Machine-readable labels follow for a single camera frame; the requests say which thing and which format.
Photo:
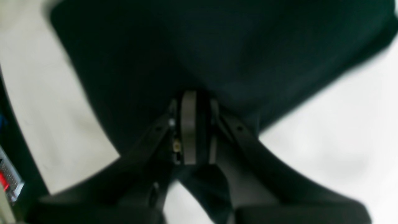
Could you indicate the white power strip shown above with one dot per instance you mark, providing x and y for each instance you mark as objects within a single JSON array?
[{"x": 11, "y": 181}]

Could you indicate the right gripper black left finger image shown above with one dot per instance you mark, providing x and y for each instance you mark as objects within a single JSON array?
[{"x": 132, "y": 189}]

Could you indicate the black printed T-shirt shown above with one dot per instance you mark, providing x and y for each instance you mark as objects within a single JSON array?
[{"x": 258, "y": 58}]

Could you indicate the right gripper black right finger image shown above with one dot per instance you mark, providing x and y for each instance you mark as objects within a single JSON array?
[{"x": 265, "y": 190}]

